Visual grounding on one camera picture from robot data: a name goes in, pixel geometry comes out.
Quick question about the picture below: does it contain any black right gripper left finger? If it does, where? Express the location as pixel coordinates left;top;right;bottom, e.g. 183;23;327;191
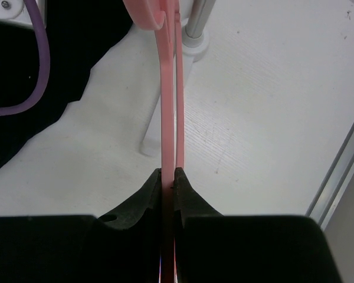
0;169;161;282

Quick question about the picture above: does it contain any pink hanger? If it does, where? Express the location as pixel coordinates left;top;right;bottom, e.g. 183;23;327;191
124;1;185;282

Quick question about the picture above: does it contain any aluminium rail right side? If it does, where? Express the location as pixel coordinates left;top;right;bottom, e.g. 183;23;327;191
306;123;354;229

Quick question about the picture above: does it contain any silver clothes rack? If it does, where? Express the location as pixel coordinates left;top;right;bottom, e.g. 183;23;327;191
140;1;215;157

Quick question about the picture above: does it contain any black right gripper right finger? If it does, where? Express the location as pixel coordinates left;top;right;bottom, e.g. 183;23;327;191
173;168;342;282

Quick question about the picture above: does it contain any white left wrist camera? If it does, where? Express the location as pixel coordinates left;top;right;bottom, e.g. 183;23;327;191
0;0;33;29

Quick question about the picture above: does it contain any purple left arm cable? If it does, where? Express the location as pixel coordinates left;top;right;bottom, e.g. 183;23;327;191
0;0;51;117

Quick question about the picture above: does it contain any black t shirt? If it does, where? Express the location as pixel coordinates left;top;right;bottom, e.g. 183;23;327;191
0;1;133;168

